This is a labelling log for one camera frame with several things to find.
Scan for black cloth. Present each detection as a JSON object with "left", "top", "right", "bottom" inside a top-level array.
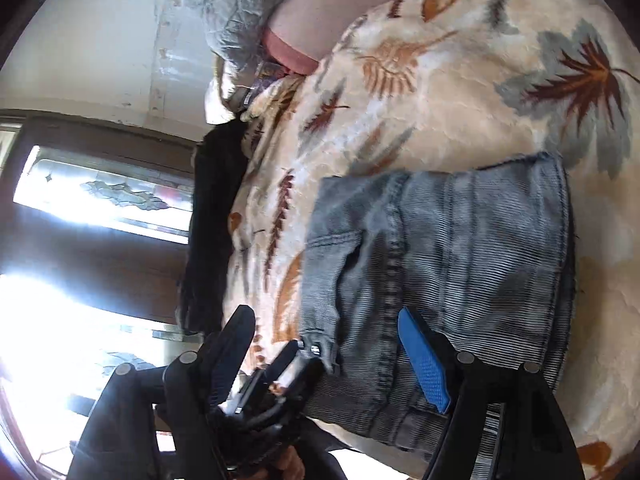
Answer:
[{"left": 175, "top": 122, "right": 251, "bottom": 336}]

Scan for grey-blue denim pants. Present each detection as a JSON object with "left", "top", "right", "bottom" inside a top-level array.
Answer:
[{"left": 299, "top": 152, "right": 581, "bottom": 480}]

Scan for grey quilted pillow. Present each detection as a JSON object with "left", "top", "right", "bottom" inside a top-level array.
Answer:
[{"left": 187, "top": 0, "right": 301, "bottom": 68}]

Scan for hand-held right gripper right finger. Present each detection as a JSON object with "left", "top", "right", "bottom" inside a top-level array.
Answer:
[{"left": 397, "top": 307, "right": 586, "bottom": 480}]

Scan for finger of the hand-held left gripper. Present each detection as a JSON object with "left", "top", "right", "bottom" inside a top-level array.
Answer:
[
  {"left": 232, "top": 340, "right": 303, "bottom": 416},
  {"left": 270, "top": 346, "right": 327, "bottom": 407}
]

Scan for cream leaf-print blanket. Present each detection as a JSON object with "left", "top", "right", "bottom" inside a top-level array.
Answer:
[{"left": 227, "top": 0, "right": 640, "bottom": 480}]

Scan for wooden door with glass panes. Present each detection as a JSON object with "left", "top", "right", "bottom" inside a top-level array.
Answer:
[{"left": 0, "top": 110, "right": 211, "bottom": 480}]

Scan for white cloth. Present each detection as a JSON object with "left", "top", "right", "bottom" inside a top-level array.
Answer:
[{"left": 205, "top": 55, "right": 251, "bottom": 125}]

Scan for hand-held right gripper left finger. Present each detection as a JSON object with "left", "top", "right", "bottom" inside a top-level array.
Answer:
[{"left": 67, "top": 304, "right": 257, "bottom": 480}]

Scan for person's left hand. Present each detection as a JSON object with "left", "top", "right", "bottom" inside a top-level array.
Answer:
[{"left": 270, "top": 447, "right": 307, "bottom": 480}]

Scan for pink bedsheet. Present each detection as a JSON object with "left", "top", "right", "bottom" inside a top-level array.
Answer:
[{"left": 262, "top": 0, "right": 441, "bottom": 73}]

